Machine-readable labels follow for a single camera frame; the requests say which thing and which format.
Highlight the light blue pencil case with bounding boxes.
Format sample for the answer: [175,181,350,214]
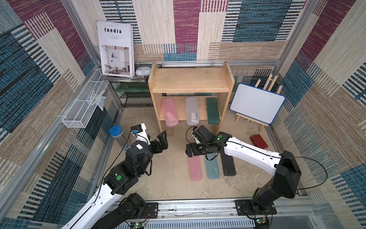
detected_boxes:
[205,154,220,180]

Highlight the red wallet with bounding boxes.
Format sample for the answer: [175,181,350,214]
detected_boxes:
[250,134,268,149]

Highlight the clear white pencil case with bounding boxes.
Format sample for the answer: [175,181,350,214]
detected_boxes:
[185,97,200,126]

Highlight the green folder on rack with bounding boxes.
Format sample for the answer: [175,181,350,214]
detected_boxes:
[115,83,150,93]

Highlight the wooden two-tier shelf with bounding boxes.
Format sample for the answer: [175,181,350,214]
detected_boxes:
[148,62,235,134]

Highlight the white round device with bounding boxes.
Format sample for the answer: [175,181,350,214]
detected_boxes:
[135,66,151,76]

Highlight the black mesh wire rack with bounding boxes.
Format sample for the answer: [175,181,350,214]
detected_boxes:
[109,80,153,108]

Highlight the Inedia magazine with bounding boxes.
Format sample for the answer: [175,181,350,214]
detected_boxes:
[97,21,134,78]

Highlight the dark green pencil case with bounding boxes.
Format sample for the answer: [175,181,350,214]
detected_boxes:
[206,97,221,125]

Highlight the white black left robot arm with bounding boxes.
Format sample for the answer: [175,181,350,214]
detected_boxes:
[63,131,168,229]

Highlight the black pencil case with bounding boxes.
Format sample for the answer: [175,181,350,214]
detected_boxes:
[220,150,236,176]

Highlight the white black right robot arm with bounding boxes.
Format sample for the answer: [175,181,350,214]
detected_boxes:
[185,130,301,214]

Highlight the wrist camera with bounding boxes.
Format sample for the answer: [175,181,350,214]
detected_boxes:
[192,125,216,144]
[131,123,150,145]

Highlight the white wire basket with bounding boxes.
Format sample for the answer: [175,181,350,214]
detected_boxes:
[62,68,109,128]

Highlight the small whiteboard on easel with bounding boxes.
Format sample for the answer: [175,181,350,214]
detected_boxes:
[230,74,286,132]

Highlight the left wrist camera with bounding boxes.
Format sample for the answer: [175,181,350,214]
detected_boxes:
[131,123,150,145]

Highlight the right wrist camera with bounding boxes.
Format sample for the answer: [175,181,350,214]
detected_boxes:
[192,125,216,144]

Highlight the pink pencil case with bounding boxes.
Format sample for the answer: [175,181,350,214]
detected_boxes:
[188,156,203,181]
[162,98,179,127]

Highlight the pencil jar with blue lid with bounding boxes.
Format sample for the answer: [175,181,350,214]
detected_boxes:
[109,126,127,147]

